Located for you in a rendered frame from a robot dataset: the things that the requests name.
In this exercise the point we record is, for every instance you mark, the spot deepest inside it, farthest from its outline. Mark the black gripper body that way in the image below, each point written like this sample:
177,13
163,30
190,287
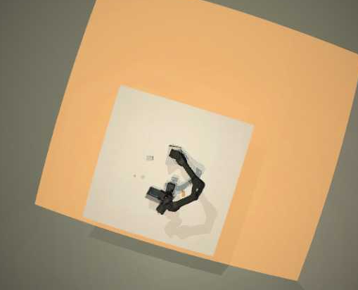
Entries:
170,186

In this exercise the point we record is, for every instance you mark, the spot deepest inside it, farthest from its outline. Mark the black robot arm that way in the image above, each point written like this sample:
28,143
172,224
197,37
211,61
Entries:
197,184

